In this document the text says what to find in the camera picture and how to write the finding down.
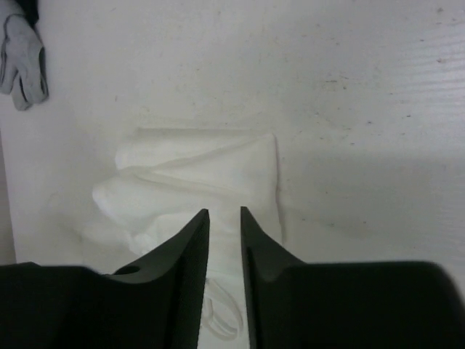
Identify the folded grey tank top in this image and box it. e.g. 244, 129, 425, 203
1, 15, 49, 111

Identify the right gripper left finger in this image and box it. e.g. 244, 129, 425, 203
1, 209, 210, 348

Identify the white tank top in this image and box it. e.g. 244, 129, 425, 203
85, 129, 283, 348

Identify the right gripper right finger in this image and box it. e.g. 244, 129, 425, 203
240, 207, 464, 348

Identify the folded black tank top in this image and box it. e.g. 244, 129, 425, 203
13, 0, 39, 27

